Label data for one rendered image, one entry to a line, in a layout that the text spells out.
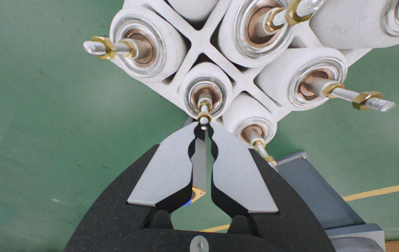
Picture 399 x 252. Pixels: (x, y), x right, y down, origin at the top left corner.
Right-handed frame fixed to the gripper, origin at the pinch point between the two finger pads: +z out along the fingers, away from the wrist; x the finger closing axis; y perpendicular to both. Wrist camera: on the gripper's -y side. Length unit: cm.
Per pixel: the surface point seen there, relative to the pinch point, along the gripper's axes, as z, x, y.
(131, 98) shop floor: 34.8, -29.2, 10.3
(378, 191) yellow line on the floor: 35, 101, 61
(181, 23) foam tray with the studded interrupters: 16.8, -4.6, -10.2
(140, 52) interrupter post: 7.4, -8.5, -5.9
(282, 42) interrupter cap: 9.4, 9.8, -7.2
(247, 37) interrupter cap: 9.6, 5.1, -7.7
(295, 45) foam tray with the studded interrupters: 19.8, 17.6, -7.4
